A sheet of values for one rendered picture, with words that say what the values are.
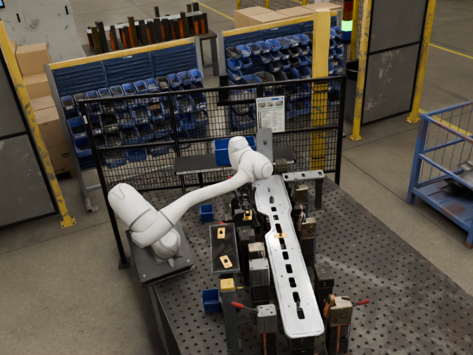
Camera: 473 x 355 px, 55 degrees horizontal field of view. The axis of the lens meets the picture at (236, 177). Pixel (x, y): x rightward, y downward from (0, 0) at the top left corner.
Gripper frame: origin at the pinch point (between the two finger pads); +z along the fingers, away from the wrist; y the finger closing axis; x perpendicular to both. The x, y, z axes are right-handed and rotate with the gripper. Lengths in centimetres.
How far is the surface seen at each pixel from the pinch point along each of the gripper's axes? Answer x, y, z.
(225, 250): -15.1, -13.0, 14.0
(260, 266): -22.5, 4.0, 20.6
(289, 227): 22.0, 22.2, 30.2
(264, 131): 86, 13, -6
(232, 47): 277, -11, -20
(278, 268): -12.6, 13.0, 31.6
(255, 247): -4.3, 2.1, 22.5
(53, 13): 626, -331, -37
